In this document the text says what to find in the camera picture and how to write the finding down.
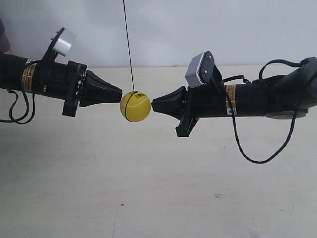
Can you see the yellow tennis ball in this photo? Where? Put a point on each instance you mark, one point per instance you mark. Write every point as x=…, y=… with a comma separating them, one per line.
x=135, y=106

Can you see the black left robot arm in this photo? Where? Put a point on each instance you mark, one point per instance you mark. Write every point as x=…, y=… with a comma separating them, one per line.
x=18, y=73

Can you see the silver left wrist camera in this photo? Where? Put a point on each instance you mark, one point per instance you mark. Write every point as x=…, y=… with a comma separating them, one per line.
x=60, y=44

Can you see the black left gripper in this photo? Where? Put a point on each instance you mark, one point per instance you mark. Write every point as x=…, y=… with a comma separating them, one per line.
x=64, y=81

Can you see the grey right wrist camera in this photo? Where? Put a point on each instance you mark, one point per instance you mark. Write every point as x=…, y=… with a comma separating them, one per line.
x=202, y=70

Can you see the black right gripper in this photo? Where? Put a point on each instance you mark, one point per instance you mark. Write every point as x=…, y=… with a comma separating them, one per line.
x=190, y=105

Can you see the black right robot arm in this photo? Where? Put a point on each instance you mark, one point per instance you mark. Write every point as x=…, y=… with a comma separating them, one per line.
x=276, y=97

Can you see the person's forearm with grey sleeve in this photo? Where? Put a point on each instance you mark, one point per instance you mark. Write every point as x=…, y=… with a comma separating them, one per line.
x=5, y=46

